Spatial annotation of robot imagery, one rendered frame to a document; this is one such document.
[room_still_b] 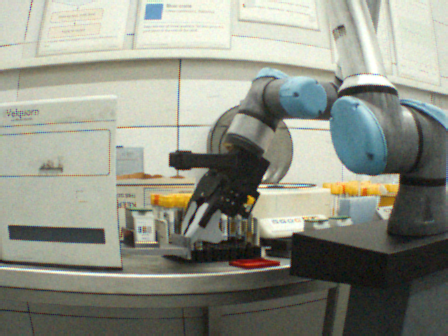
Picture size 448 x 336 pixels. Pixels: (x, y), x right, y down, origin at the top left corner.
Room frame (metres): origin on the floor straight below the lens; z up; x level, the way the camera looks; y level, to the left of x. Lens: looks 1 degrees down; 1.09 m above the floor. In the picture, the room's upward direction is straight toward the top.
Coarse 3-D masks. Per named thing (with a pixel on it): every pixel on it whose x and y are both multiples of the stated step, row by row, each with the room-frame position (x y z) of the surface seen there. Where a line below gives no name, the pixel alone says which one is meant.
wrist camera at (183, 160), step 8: (176, 152) 1.39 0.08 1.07; (184, 152) 1.38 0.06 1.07; (176, 160) 1.38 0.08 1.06; (184, 160) 1.37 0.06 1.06; (192, 160) 1.38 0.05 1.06; (200, 160) 1.39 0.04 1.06; (208, 160) 1.39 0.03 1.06; (216, 160) 1.40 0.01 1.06; (224, 160) 1.41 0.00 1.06; (232, 160) 1.42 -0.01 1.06; (176, 168) 1.39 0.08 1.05; (184, 168) 1.39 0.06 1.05
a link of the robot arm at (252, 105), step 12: (264, 72) 1.46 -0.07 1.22; (276, 72) 1.45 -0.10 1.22; (252, 84) 1.47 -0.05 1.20; (264, 84) 1.43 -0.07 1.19; (252, 96) 1.44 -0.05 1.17; (240, 108) 1.45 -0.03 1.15; (252, 108) 1.43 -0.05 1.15; (264, 108) 1.42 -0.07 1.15; (264, 120) 1.43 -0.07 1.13; (276, 120) 1.44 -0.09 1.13
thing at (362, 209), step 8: (344, 200) 1.66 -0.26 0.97; (352, 200) 1.65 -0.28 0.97; (360, 200) 1.66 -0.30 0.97; (368, 200) 1.68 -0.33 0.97; (376, 200) 1.70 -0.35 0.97; (344, 208) 1.66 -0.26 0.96; (352, 208) 1.65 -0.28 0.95; (360, 208) 1.66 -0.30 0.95; (368, 208) 1.68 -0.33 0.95; (352, 216) 1.65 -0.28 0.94; (360, 216) 1.67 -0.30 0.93; (368, 216) 1.68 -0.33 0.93
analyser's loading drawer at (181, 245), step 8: (128, 232) 1.34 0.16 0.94; (128, 240) 1.35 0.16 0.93; (176, 240) 1.40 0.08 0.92; (184, 240) 1.37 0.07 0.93; (128, 248) 1.31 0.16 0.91; (136, 248) 1.32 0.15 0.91; (144, 248) 1.33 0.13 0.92; (152, 248) 1.34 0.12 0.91; (160, 248) 1.34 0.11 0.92; (168, 248) 1.35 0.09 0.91; (176, 248) 1.36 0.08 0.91; (184, 248) 1.36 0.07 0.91; (184, 256) 1.37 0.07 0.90
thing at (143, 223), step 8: (128, 216) 1.35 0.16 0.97; (136, 216) 1.33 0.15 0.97; (144, 216) 1.34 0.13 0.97; (152, 216) 1.35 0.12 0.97; (128, 224) 1.35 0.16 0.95; (136, 224) 1.33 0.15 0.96; (144, 224) 1.34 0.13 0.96; (152, 224) 1.34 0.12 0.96; (136, 232) 1.33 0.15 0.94; (144, 232) 1.34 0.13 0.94; (152, 232) 1.34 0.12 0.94; (136, 240) 1.33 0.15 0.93; (144, 240) 1.34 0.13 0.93; (152, 240) 1.34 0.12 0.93
